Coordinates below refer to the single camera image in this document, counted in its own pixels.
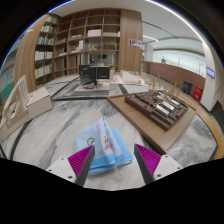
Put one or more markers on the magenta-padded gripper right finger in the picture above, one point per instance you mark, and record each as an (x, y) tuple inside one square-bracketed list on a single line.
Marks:
[(166, 165)]

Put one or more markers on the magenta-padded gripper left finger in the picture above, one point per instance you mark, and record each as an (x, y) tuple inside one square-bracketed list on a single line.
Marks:
[(61, 167)]

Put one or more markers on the light blue cartoon towel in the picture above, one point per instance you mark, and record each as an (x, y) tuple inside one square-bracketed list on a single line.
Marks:
[(103, 146)]

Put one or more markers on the brown model on wooden board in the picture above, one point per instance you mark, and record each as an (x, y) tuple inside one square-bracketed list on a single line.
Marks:
[(156, 110)]

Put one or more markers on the white architectural model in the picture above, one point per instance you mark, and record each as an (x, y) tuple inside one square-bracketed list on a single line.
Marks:
[(23, 108)]

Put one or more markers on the red bin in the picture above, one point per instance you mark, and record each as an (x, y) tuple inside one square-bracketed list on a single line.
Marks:
[(198, 94)]

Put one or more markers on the dark bin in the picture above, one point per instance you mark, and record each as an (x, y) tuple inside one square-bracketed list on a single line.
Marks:
[(187, 88)]

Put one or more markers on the small white building model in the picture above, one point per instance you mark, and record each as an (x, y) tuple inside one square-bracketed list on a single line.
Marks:
[(131, 78)]

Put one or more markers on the glass-fronted bookshelf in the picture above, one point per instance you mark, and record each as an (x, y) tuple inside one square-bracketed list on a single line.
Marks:
[(6, 80)]

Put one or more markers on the wooden shelf unit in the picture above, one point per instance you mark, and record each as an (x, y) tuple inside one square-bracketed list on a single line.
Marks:
[(93, 43)]

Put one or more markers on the wall screen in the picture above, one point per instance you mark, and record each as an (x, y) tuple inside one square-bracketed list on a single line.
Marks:
[(210, 72)]

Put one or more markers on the wall poster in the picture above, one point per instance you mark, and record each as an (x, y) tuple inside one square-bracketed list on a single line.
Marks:
[(135, 43)]

